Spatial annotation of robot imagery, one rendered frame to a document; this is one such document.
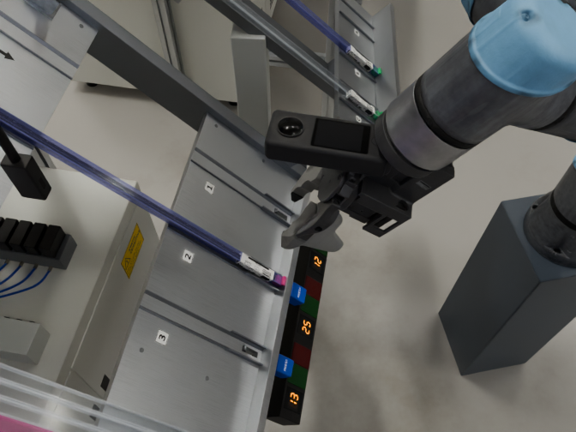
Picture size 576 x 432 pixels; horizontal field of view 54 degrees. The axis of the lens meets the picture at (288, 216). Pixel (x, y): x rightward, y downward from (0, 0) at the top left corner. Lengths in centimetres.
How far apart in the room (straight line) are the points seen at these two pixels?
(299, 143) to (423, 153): 11
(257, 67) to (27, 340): 58
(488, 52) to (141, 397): 49
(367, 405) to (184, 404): 87
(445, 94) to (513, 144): 160
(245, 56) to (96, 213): 38
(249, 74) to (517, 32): 69
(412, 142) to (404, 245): 124
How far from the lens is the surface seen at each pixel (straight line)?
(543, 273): 112
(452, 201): 184
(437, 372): 157
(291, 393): 82
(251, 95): 109
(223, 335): 74
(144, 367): 67
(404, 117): 48
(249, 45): 101
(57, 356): 95
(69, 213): 107
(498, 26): 44
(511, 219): 116
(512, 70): 43
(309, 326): 86
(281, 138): 52
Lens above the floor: 145
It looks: 57 degrees down
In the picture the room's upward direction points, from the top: straight up
